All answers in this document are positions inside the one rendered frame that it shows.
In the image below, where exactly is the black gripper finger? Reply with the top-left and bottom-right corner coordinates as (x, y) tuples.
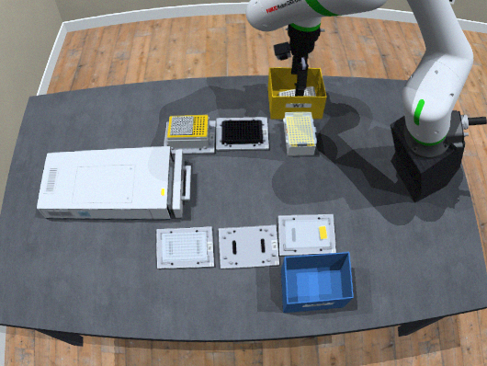
(295, 53), (309, 97)
(291, 53), (297, 74)

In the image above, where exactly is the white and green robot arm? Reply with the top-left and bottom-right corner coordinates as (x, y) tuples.
(245, 0), (487, 158)

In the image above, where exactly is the blue box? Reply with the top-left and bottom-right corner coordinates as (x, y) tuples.
(281, 252), (354, 313)

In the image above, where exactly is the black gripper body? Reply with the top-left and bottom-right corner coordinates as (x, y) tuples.
(289, 39), (315, 63)

